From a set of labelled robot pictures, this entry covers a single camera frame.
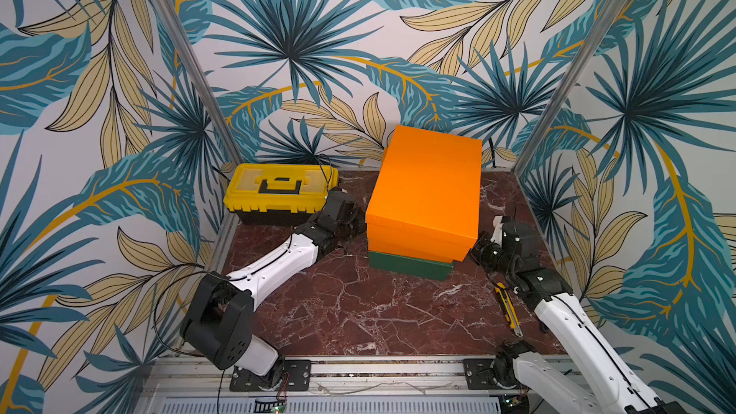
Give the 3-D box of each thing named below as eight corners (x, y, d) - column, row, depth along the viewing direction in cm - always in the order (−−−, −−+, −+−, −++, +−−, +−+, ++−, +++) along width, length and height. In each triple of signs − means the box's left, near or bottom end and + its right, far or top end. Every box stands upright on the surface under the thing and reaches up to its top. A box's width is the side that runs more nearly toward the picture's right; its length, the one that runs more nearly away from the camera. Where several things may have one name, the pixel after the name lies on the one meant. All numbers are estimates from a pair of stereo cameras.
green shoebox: (368, 270, 94) (368, 253, 85) (370, 263, 96) (370, 245, 87) (444, 286, 91) (453, 270, 82) (444, 278, 93) (453, 261, 84)
